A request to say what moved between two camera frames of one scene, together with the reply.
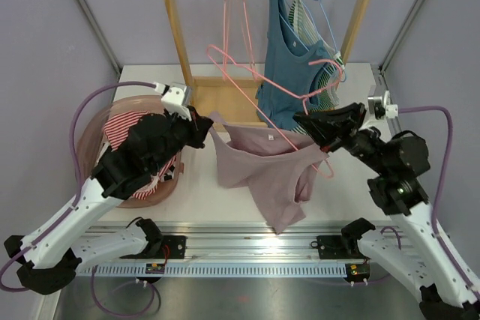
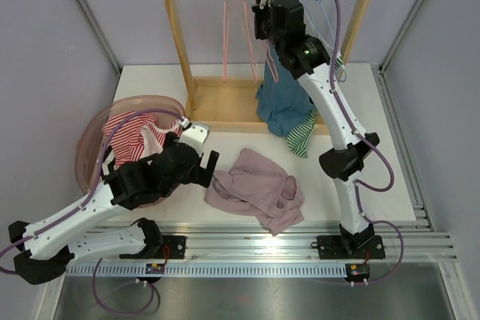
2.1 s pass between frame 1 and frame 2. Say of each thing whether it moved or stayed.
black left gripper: moved
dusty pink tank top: moved
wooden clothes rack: stayed
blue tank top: stayed
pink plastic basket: stayed
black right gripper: moved
